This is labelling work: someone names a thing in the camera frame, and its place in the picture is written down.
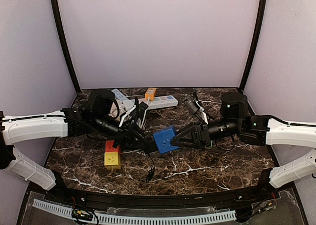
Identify black front rail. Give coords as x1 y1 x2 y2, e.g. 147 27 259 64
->
48 184 272 210

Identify small blue-white power strip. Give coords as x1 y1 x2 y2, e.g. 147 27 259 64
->
111 89 128 102

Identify light green plug adapter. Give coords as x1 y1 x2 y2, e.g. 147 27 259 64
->
204 141 214 149

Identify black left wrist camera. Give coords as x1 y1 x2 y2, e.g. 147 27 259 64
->
86 89 115 115

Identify long white power strip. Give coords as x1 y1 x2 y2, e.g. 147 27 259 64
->
123 95 178 110

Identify yellow cube socket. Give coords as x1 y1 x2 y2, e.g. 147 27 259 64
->
104 152 121 171

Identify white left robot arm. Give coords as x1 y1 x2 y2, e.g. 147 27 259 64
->
0 108 158 191

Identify white coiled cable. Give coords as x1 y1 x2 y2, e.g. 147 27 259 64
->
118 98 150 132

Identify red cube socket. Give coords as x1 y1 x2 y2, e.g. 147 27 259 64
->
105 140 121 153

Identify white slotted cable duct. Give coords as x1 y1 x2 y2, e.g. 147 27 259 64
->
32 199 237 225

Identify blue cube socket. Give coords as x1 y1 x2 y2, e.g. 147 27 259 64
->
153 126 179 154

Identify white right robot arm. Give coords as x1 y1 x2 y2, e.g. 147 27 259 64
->
171 115 316 190

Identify beige cube socket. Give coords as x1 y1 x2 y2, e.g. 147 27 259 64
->
109 104 126 120

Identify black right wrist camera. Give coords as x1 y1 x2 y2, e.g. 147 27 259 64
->
220 91 248 120

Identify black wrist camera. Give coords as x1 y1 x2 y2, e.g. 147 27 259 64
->
86 89 115 115
220 91 248 120

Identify orange plug adapter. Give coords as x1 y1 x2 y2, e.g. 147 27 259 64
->
145 88 157 101

